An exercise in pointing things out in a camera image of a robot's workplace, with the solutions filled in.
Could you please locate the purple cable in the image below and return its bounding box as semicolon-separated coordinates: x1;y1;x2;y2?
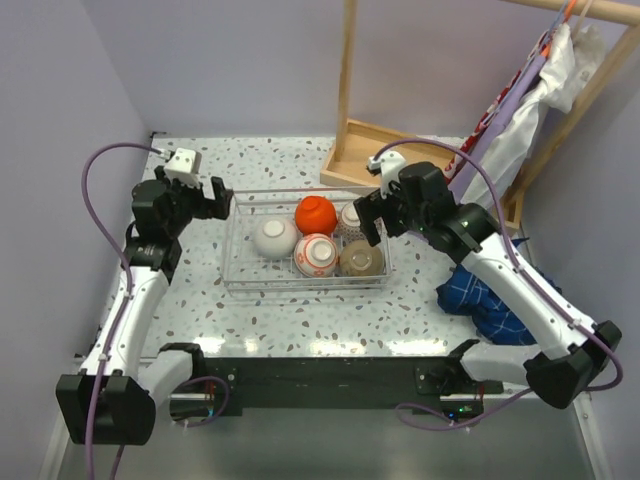
374;139;624;432
80;142;231;480

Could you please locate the clear wire dish rack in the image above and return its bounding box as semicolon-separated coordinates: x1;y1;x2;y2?
221;187;392;292

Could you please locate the black bowl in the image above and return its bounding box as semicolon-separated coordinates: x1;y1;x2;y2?
339;240;385;277

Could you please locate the blue checked cloth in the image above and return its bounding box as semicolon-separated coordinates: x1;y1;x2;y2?
436;265;536;346

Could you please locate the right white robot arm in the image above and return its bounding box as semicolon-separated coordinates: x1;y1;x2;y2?
354;153;621;409

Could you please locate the wooden clothes rack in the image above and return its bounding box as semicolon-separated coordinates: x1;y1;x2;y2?
320;1;639;231

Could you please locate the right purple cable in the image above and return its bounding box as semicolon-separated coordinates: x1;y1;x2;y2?
374;139;624;432

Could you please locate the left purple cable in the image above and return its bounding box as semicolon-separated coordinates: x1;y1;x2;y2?
80;142;231;480

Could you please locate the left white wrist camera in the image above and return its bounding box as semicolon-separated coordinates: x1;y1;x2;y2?
159;148;201;188

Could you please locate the red floral white bowl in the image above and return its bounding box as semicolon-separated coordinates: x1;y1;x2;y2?
293;233;339;278

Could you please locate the red white patterned garment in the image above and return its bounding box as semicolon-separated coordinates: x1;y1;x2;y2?
460;40;550;163

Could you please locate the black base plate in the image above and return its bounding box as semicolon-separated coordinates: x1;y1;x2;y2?
167;354;505;421

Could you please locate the lilac hanging garment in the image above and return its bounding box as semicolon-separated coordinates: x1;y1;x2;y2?
445;54;546;200

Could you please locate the white hanging garment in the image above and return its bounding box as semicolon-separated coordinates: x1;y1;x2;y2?
478;23;606;197

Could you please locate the dotted beige bowl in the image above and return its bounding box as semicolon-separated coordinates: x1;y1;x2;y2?
338;202;365;241

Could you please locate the aluminium rail frame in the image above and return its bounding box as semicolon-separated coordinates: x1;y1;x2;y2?
37;219;611;480

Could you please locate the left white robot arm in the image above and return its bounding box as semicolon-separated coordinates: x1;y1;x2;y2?
56;167;233;445

